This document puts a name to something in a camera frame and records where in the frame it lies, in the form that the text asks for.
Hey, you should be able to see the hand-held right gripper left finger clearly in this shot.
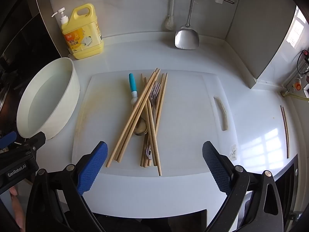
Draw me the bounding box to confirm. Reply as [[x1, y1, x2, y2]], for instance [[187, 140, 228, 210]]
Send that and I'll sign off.
[[26, 141, 108, 232]]

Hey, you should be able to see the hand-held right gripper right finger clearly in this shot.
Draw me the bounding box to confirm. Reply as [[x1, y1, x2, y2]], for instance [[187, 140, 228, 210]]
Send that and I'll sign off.
[[202, 141, 284, 232]]

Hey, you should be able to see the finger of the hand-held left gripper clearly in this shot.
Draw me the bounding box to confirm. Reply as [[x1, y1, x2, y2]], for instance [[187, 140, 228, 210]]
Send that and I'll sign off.
[[0, 131, 17, 150], [14, 132, 46, 157]]

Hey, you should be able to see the white round bowl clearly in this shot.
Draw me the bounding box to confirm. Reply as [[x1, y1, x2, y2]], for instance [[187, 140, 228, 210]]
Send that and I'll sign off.
[[16, 57, 81, 141]]

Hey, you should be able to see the pile of wooden chopsticks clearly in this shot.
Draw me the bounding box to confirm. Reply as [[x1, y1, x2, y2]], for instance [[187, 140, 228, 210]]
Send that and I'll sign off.
[[106, 68, 169, 176]]

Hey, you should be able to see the blue-handled steel spoon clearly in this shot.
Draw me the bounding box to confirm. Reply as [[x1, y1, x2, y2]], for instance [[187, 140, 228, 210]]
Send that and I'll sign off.
[[128, 73, 148, 136]]

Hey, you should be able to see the steel fork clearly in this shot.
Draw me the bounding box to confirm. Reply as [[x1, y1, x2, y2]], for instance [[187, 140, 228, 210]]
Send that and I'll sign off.
[[145, 81, 161, 167]]

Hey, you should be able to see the person's left hand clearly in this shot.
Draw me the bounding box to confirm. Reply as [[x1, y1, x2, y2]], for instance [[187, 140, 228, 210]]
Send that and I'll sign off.
[[10, 186, 27, 232]]

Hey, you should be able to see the white plastic cutting board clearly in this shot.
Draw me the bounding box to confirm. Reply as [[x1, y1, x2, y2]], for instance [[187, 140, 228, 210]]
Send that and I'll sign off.
[[71, 72, 239, 177]]

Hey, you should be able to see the dark brown chopstick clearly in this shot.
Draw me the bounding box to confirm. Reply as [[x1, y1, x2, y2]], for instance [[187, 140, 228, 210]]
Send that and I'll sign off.
[[281, 106, 289, 159], [280, 105, 289, 158]]

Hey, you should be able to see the black glass cooktop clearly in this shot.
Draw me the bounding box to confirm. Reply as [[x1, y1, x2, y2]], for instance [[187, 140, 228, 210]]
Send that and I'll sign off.
[[0, 0, 64, 116]]

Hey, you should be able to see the yellow dish soap bottle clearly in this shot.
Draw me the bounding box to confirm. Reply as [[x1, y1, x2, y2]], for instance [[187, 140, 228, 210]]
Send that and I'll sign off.
[[51, 3, 105, 60]]

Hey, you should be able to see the grey gas valve orange knob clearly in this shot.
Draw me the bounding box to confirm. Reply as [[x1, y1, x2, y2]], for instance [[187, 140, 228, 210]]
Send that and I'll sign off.
[[281, 71, 309, 95]]

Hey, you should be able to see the steel spatula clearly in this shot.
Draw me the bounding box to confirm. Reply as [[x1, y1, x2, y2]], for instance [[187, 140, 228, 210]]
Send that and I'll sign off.
[[174, 0, 200, 50]]

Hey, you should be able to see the white bottle brush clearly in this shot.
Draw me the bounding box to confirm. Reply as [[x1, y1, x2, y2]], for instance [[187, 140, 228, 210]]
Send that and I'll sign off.
[[162, 0, 177, 31]]

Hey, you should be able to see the yellow gas hose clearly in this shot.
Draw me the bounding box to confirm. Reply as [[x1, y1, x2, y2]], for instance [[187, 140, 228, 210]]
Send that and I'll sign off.
[[280, 90, 309, 101]]

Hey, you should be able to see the black cable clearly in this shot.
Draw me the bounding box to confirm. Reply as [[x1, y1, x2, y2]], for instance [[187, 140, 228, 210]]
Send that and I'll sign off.
[[297, 50, 309, 74]]

